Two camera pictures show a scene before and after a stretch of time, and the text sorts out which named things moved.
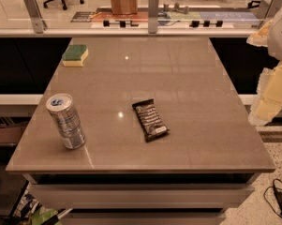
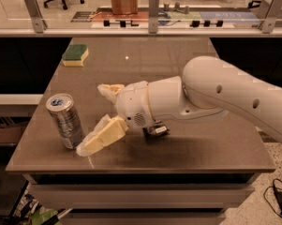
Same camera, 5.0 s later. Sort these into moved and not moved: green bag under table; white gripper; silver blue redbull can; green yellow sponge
Moved: white gripper
Not moved: green yellow sponge; silver blue redbull can; green bag under table
